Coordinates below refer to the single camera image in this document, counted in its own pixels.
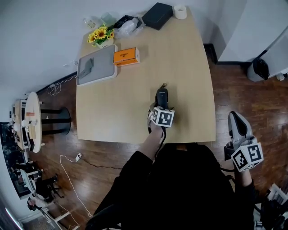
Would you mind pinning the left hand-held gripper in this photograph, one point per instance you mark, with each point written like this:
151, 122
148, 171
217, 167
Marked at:
162, 118

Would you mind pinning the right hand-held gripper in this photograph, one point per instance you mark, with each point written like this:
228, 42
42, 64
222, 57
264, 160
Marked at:
241, 139

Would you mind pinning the person's left forearm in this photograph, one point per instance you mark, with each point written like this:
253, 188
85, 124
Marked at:
150, 140

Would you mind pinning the person's right forearm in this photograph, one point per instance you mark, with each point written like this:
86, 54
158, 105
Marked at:
243, 178

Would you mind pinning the orange cardboard box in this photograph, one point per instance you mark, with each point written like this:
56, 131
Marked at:
126, 57

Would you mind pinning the clear plastic bag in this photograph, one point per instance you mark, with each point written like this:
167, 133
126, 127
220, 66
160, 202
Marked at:
129, 29

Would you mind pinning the white tray with grey mat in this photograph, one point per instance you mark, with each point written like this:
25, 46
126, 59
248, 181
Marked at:
101, 65

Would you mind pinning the black rectangular box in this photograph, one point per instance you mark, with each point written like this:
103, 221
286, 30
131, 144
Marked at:
157, 15

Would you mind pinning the grey bin with black bag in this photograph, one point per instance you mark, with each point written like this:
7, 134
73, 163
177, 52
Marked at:
258, 70

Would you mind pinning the white tissue roll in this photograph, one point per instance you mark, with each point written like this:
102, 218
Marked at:
180, 12

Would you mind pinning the black plastic bag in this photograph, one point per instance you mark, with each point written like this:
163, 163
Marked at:
122, 21

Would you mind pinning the person's black clothing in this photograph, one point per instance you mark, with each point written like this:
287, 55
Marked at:
184, 191

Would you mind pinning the sunflower bouquet in white pot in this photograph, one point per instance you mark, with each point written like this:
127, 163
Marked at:
101, 34

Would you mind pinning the clear glass container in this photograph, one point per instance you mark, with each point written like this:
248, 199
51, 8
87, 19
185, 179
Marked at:
91, 22

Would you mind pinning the white cabinet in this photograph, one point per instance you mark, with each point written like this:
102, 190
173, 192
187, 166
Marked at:
247, 29

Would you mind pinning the white power adapter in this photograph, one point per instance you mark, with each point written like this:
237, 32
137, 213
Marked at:
78, 156

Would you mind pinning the round wooden side table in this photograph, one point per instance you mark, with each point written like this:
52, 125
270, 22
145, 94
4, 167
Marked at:
33, 121

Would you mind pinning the black office chair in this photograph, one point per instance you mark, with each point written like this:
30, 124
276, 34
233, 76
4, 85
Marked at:
49, 187

